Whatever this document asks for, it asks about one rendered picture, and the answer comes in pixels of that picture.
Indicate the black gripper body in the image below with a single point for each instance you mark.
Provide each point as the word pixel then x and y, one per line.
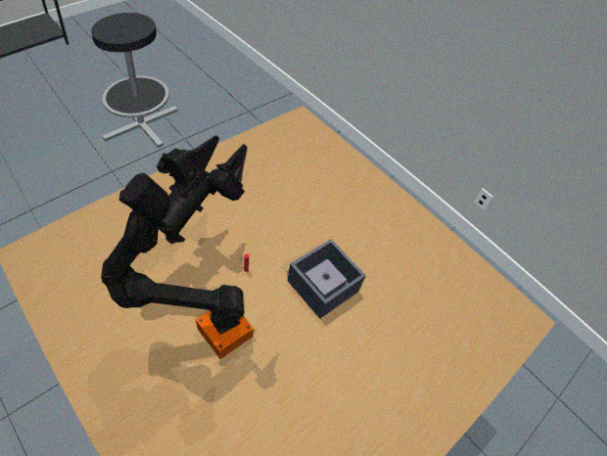
pixel 221 180

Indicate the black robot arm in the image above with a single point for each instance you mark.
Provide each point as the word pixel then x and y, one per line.
pixel 153 210

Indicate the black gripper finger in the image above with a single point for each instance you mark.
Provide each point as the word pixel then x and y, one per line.
pixel 234 166
pixel 202 154

